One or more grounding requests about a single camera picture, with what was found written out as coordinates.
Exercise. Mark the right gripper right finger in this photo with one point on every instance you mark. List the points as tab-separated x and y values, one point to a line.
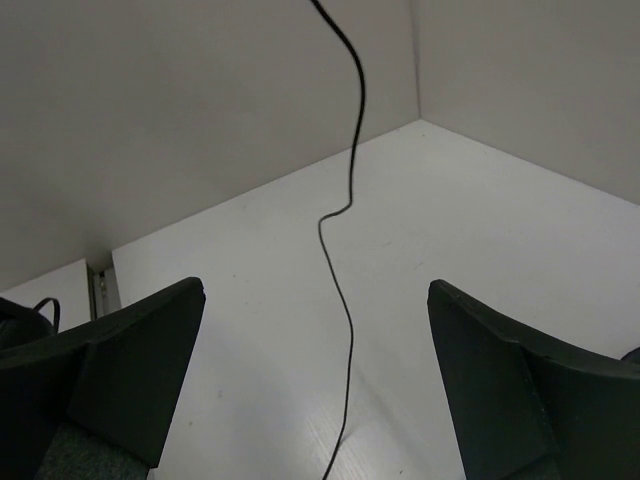
526	405

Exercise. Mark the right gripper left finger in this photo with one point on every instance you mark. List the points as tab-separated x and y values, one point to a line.
97	401

